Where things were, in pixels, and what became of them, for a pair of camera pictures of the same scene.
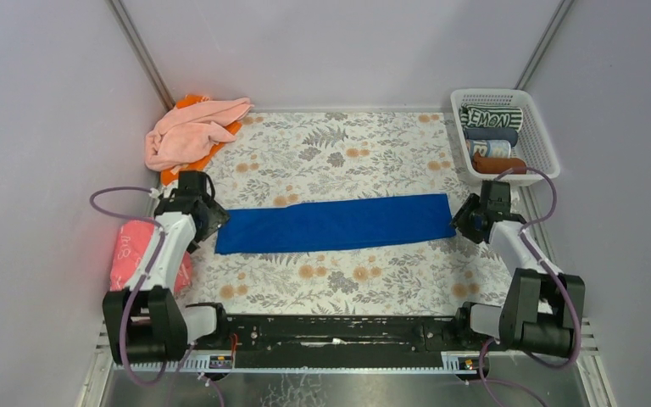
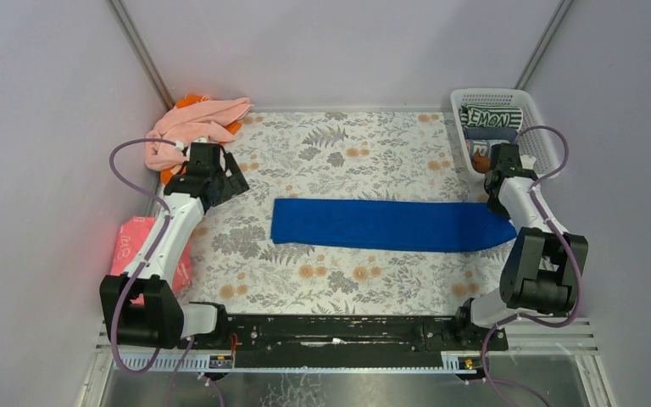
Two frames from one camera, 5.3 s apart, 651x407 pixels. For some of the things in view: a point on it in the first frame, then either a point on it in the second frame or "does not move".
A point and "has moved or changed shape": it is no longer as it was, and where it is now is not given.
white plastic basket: (534, 143) does not move
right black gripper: (463, 217) to (505, 158)
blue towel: (336, 225) has moved or changed shape
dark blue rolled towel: (487, 133) does not move
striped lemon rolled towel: (482, 116) does not move
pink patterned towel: (132, 239) does not move
